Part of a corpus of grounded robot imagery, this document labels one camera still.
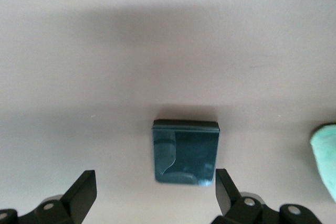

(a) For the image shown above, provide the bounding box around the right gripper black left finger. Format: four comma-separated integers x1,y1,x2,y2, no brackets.
0,170,97,224

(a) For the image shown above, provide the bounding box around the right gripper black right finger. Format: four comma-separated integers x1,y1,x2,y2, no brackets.
212,168,320,224

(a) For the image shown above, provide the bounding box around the black phone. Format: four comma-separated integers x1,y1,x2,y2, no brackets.
151,119,220,187

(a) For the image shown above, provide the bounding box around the green dinosaur plush toy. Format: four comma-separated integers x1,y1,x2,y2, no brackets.
309,123,336,201

